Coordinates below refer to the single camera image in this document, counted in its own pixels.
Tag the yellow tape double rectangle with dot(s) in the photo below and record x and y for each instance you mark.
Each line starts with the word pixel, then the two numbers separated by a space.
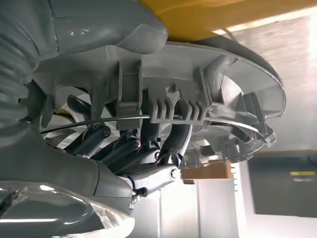
pixel 198 16

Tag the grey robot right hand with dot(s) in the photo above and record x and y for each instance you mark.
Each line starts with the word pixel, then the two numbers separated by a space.
pixel 62 170

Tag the dark grey case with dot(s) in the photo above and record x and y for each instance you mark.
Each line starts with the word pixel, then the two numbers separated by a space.
pixel 279 187

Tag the brown cardboard box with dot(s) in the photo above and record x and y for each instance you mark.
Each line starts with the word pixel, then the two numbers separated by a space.
pixel 205 170

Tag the stainless steel workbench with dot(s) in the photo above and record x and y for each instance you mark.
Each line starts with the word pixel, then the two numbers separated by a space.
pixel 296 92

